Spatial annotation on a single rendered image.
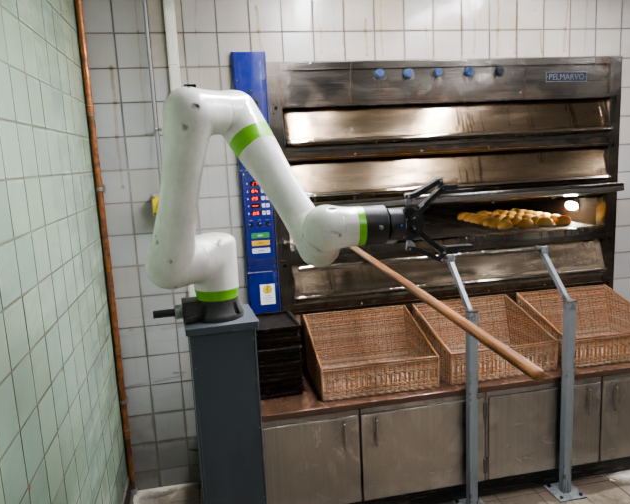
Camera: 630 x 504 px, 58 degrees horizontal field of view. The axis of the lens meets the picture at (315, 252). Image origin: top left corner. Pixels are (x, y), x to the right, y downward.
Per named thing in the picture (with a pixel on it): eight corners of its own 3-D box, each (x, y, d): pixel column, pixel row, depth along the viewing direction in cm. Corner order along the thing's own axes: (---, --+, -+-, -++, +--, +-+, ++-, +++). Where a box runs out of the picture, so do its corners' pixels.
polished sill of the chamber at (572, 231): (289, 257, 295) (288, 249, 294) (597, 232, 328) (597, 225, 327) (290, 259, 289) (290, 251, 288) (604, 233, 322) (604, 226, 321)
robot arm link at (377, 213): (368, 248, 129) (367, 208, 127) (356, 241, 140) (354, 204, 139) (394, 246, 130) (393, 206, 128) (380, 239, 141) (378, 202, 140)
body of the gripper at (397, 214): (380, 205, 137) (417, 202, 139) (381, 239, 139) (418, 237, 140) (390, 207, 130) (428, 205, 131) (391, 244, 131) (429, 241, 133)
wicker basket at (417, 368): (303, 364, 297) (300, 313, 293) (406, 353, 307) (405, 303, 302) (320, 403, 250) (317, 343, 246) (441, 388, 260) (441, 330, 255)
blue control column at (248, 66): (237, 354, 488) (218, 96, 451) (256, 352, 491) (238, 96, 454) (260, 475, 301) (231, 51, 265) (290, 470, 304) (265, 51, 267)
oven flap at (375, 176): (288, 200, 283) (284, 161, 286) (606, 180, 316) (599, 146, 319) (290, 197, 279) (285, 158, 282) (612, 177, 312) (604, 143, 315)
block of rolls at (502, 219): (454, 219, 384) (454, 211, 383) (519, 215, 392) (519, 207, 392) (501, 230, 325) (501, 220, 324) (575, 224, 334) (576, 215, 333)
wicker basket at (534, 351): (410, 352, 308) (409, 302, 303) (505, 340, 319) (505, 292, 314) (450, 386, 261) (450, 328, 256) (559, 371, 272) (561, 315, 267)
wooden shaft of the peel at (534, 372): (546, 382, 124) (547, 369, 123) (534, 383, 123) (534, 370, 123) (353, 248, 289) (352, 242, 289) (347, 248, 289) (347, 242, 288)
